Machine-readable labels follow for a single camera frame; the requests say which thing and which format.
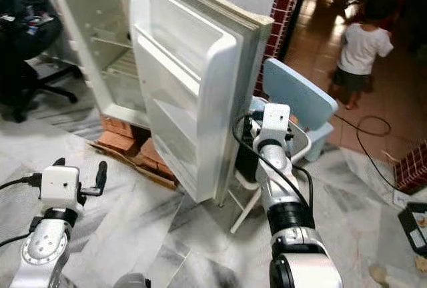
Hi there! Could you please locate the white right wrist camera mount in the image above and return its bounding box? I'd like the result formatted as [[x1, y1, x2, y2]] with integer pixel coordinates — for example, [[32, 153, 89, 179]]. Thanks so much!
[[260, 103, 292, 144]]

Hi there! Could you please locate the black flat device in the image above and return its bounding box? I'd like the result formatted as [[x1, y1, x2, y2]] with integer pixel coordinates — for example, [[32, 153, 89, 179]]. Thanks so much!
[[397, 201, 427, 257]]

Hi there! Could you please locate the white fridge door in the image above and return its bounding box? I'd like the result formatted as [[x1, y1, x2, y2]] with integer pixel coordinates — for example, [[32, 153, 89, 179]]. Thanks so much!
[[129, 0, 274, 206]]

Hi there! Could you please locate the red brick under fridge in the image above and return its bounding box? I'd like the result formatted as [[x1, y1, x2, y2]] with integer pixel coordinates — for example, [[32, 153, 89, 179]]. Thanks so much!
[[139, 140, 177, 179], [101, 116, 137, 139]]

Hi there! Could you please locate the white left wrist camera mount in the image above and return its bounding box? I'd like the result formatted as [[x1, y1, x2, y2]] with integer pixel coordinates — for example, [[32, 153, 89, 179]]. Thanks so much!
[[41, 165, 81, 209]]

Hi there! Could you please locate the child in white shirt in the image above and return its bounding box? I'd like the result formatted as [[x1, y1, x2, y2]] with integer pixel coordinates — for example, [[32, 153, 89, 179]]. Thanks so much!
[[330, 0, 396, 111]]

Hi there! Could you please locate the light blue plastic chair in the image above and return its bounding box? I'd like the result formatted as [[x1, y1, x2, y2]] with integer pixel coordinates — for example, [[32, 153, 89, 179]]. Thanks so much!
[[230, 57, 340, 235]]

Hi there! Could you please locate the black floor cable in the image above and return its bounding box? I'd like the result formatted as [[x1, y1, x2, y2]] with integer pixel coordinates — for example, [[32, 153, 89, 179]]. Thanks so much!
[[334, 113, 406, 193]]

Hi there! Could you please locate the grey robot leg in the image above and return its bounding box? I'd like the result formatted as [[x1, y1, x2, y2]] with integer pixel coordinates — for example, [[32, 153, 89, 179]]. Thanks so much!
[[113, 273, 151, 288]]

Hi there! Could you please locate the white fridge body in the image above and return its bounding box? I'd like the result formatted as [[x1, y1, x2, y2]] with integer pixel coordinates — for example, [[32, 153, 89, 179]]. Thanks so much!
[[43, 0, 147, 130]]

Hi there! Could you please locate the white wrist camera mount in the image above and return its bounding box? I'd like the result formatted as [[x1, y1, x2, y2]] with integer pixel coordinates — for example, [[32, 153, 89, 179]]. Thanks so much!
[[41, 165, 81, 209], [260, 103, 292, 144]]

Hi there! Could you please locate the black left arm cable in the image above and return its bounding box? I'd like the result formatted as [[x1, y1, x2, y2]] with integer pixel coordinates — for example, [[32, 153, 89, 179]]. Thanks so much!
[[0, 175, 44, 247]]

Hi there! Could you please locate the wire fridge shelf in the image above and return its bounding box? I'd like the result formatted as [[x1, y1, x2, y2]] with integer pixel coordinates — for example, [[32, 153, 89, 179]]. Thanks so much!
[[103, 48, 141, 79]]

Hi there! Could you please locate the black office chair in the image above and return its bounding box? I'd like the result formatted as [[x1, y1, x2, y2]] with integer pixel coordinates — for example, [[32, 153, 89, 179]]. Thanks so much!
[[0, 0, 85, 124]]

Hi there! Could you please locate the brown cardboard sheet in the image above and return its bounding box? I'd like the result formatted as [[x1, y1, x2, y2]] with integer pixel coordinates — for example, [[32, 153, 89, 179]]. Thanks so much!
[[87, 140, 179, 191]]

